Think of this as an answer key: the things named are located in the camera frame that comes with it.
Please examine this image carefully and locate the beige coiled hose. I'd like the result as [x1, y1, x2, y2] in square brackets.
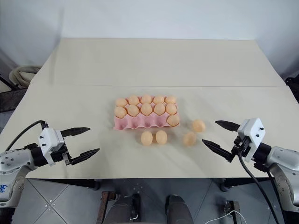
[9, 65, 42, 89]

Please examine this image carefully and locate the thin white floor cable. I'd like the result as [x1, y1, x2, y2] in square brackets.
[211, 210, 246, 224]

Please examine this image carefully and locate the black tripod stand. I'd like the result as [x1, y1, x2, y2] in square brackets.
[284, 75, 299, 104]

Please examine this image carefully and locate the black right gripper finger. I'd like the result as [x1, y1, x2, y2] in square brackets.
[214, 120, 240, 133]
[201, 139, 235, 162]

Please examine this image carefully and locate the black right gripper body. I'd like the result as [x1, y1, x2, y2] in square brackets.
[230, 134, 252, 163]

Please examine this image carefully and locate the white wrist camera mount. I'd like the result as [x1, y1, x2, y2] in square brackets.
[38, 127, 65, 167]
[237, 118, 267, 163]

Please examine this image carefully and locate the rusty metal frame bar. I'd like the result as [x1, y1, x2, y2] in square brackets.
[100, 190, 118, 224]
[224, 200, 241, 224]

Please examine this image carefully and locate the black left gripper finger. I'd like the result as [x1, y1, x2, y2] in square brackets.
[60, 127, 91, 139]
[69, 148, 100, 165]

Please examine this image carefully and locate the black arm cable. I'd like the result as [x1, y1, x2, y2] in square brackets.
[5, 120, 49, 152]
[237, 146, 281, 224]

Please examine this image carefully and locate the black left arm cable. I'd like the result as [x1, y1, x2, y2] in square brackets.
[5, 120, 49, 152]

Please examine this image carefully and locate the dark metal stand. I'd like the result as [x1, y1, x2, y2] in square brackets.
[0, 50, 30, 113]

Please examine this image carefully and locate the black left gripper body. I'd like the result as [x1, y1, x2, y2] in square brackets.
[49, 137, 73, 166]

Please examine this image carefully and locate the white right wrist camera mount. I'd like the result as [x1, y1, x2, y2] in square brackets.
[237, 118, 267, 163]

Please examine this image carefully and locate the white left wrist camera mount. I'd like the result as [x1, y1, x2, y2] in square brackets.
[38, 127, 65, 167]

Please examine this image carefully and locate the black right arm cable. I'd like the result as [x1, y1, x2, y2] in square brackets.
[237, 146, 281, 224]

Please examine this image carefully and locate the pink egg tray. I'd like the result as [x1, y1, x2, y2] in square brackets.
[113, 95, 180, 131]

